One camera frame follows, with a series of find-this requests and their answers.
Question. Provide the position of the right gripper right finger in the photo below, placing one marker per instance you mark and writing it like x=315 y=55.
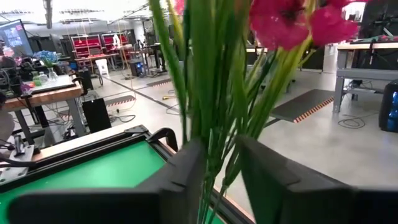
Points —
x=261 y=180

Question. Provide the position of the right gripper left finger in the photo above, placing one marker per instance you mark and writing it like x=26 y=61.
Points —
x=186 y=174

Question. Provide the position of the red artificial flower bunch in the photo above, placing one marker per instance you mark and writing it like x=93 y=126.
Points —
x=211 y=93

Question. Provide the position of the small glass vase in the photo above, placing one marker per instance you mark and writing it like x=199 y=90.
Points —
x=52 y=74

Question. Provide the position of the black striped floor mat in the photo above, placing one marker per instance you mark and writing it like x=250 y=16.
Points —
x=301 y=105
x=158 y=82
x=119 y=100

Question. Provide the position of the black computer case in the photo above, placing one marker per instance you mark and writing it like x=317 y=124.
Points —
x=96 y=115

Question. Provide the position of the white stool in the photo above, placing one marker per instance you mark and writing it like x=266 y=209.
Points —
x=102 y=67

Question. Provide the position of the black computer tower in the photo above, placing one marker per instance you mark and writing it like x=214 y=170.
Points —
x=388 y=105

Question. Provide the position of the grey metal table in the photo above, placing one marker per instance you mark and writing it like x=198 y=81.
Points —
x=367 y=73

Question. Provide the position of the red shelf rack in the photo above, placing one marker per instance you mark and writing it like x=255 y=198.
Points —
x=113 y=40
x=87 y=46

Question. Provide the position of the wooden workbench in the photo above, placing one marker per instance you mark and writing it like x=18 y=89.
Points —
x=43 y=96

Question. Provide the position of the blue flower bouquet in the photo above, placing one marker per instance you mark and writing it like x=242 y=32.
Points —
x=46 y=57

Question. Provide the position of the lit monitor screen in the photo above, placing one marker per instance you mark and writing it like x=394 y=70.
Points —
x=14 y=37

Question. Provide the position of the black corner bracket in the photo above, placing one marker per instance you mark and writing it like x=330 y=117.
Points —
x=136 y=129

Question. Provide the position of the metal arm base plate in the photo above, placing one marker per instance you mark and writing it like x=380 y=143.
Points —
x=17 y=161

